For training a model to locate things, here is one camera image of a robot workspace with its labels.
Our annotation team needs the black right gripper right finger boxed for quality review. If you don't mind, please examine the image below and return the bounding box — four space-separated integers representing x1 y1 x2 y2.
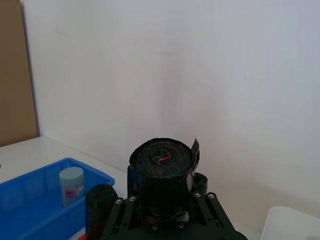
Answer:
187 191 238 233

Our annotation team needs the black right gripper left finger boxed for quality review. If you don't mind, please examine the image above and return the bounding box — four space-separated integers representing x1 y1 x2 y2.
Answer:
101 166 144 237

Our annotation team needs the large black bag roll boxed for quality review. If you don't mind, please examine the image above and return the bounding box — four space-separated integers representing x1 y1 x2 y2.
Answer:
129 136 202 224

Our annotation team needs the red and white item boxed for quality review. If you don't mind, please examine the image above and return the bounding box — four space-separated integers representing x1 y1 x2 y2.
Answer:
71 226 89 240

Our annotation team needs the pale blue lidded jar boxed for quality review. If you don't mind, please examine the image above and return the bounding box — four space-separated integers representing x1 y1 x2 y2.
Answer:
58 167 85 209

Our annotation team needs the white plastic container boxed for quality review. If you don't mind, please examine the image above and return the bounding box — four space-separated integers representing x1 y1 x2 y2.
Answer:
259 205 320 240

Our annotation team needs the blue plastic bin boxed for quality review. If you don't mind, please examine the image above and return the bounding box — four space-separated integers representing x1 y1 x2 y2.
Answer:
0 157 116 240

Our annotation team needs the brown cardboard panel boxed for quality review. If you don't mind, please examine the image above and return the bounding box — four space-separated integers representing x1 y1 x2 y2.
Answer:
0 0 41 148

